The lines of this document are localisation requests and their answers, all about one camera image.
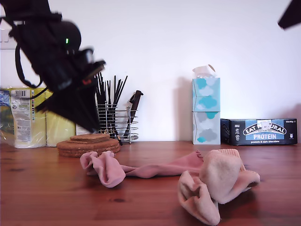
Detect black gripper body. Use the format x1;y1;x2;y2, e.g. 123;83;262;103
34;60;106;112

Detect pink frilled sock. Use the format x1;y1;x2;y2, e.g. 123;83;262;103
79;151;127;188
119;150;204;179

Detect cream ribbed sock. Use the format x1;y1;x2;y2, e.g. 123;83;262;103
239;169;261;193
178;149;245;224

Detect white carton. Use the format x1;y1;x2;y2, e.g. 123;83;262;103
75;123;95;137

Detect square cork coaster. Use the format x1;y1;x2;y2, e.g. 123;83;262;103
70;136;111;142
76;133;110;138

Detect black pen with pale band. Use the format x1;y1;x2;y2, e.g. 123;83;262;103
112;127;123;146

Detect yellow paper towel pack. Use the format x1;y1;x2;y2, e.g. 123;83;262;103
0;86;78;149

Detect white tissue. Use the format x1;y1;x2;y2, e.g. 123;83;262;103
192;64;218;79

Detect tissue box teal clouds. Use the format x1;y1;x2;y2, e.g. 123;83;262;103
191;77;222;112

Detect tissue box grey clouds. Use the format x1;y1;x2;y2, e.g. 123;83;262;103
191;110;222;145

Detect black protein bar box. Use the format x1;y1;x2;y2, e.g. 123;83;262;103
220;117;298;146

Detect thin black cable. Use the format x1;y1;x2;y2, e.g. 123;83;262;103
30;88;51;99

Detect wire cutlery holder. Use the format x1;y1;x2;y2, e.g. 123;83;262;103
96;101;139;144

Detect thick black cable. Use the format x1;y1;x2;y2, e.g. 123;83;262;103
15;43;45;88

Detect white light switch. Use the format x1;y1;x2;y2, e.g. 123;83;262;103
0;26;18;50

